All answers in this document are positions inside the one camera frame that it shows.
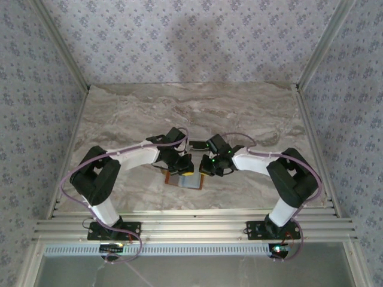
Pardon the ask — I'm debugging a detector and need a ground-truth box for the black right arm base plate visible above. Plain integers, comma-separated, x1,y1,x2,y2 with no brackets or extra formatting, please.
245,220,302,241

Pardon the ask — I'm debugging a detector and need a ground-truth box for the aluminium corner post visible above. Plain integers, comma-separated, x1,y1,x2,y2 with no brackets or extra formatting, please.
28,0,91,92
296,0,357,90

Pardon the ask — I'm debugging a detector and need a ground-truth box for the right controller circuit board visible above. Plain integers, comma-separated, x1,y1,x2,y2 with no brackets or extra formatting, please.
269,243,291,258

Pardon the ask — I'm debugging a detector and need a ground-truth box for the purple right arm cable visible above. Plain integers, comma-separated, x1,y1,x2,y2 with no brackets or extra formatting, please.
220,132,324,264

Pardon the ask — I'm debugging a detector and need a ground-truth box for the grey slotted cable duct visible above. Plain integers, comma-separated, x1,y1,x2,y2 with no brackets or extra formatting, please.
43,242,288,257

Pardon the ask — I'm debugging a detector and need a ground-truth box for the left controller circuit board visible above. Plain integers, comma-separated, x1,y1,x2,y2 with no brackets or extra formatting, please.
99,243,125,254

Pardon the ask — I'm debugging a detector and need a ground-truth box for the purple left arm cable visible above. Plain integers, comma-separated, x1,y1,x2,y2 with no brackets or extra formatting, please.
59,127,190,265

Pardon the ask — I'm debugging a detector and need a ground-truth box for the aluminium rail frame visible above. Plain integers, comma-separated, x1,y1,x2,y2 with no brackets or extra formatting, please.
32,209,358,242

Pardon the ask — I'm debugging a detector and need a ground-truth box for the brown leather card holder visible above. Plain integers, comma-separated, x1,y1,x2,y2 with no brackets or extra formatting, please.
165,169,206,191

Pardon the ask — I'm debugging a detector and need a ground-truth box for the controller circuit board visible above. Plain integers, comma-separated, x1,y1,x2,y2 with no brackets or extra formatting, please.
99,243,125,254
269,243,291,258

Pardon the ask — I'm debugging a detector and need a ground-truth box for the aluminium table side rail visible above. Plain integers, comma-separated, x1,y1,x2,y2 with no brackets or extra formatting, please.
46,86,90,221
294,84,344,218

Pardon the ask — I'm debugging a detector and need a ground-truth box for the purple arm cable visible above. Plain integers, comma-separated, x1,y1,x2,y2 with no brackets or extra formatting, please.
220,132,324,264
59,127,190,265

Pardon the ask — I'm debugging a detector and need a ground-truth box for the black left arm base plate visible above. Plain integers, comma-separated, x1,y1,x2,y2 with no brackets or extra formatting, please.
87,221,142,241

